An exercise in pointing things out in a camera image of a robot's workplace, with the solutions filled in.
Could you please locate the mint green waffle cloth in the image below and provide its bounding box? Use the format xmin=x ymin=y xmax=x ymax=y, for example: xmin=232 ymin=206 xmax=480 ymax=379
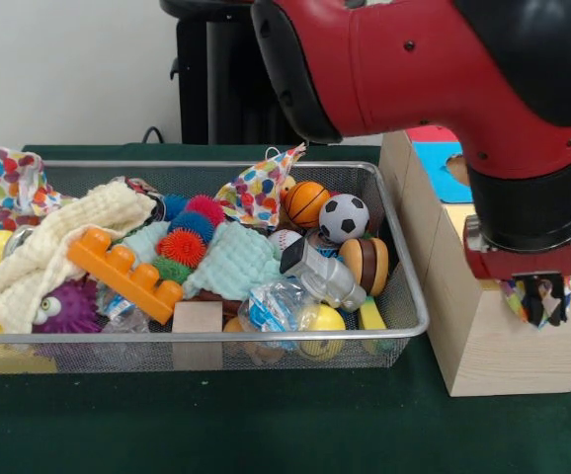
xmin=117 ymin=219 xmax=289 ymax=301

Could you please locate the small black white soccer ball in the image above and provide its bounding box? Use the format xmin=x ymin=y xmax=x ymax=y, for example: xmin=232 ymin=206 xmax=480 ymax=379
xmin=318 ymin=193 xmax=370 ymax=243

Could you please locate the colourful dotted cloth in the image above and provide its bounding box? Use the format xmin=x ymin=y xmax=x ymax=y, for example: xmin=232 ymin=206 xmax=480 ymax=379
xmin=500 ymin=276 xmax=571 ymax=331
xmin=0 ymin=146 xmax=77 ymax=231
xmin=214 ymin=141 xmax=306 ymax=228

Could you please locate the wooden box with three holes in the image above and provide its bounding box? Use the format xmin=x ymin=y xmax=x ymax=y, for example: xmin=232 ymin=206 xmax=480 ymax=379
xmin=378 ymin=125 xmax=571 ymax=398

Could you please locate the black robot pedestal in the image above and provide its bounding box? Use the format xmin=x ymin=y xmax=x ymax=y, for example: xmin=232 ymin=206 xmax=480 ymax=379
xmin=159 ymin=0 xmax=316 ymax=147

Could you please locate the toy hamburger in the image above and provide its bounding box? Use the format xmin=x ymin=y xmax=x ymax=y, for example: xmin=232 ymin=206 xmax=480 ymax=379
xmin=338 ymin=236 xmax=389 ymax=296

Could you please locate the dark green table cloth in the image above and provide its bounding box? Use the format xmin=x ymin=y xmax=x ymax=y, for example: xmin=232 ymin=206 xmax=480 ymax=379
xmin=0 ymin=142 xmax=571 ymax=474

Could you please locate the cream waffle cloth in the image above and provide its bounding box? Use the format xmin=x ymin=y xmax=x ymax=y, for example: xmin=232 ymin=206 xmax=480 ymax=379
xmin=0 ymin=180 xmax=158 ymax=335

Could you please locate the silver wire mesh bin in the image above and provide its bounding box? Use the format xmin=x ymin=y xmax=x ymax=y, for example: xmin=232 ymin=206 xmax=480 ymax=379
xmin=0 ymin=158 xmax=431 ymax=375

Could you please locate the orange plastic building block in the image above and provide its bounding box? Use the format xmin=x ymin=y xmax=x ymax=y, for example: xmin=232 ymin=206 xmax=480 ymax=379
xmin=66 ymin=227 xmax=185 ymax=325

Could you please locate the small orange basketball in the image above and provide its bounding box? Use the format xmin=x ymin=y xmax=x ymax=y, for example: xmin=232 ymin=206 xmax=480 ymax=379
xmin=284 ymin=181 xmax=331 ymax=229

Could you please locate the silver plastic toy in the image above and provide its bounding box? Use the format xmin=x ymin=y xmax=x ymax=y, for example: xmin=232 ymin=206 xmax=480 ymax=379
xmin=279 ymin=236 xmax=368 ymax=312

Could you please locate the crumpled clear plastic bottle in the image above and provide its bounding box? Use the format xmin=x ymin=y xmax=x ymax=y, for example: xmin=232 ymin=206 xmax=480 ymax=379
xmin=238 ymin=276 xmax=316 ymax=342

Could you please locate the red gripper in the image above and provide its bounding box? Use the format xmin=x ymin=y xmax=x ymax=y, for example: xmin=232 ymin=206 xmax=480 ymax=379
xmin=462 ymin=204 xmax=571 ymax=327

